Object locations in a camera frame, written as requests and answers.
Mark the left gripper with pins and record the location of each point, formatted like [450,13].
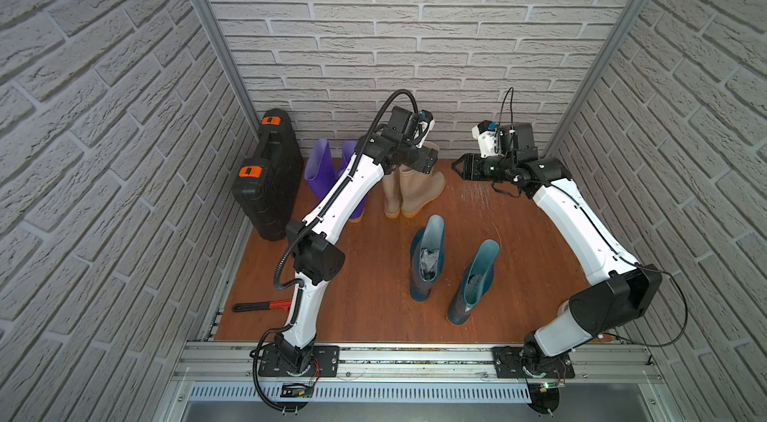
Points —
[423,159]

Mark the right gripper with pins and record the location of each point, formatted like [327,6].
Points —
[471,167]

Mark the beige rain boot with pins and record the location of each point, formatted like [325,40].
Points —
[418,189]
[392,198]

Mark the purple rain boot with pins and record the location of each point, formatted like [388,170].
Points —
[320,174]
[350,199]

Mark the teal rain boot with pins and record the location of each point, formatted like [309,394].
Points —
[477,281]
[427,258]

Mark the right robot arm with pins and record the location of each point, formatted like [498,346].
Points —
[620,288]

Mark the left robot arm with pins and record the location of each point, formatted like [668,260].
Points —
[313,259]

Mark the black tool case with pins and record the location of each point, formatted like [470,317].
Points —
[268,181]

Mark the clear tape roll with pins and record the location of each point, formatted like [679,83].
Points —
[563,308]

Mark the red pipe wrench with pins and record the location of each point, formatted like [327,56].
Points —
[285,304]

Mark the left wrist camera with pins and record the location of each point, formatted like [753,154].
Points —
[406,127]

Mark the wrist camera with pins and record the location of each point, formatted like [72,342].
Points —
[406,127]
[515,140]

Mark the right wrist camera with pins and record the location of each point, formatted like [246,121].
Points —
[515,140]

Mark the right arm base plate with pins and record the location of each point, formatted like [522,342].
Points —
[526,362]

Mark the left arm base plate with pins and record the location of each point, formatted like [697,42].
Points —
[322,360]

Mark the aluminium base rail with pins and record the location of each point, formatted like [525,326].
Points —
[389,362]

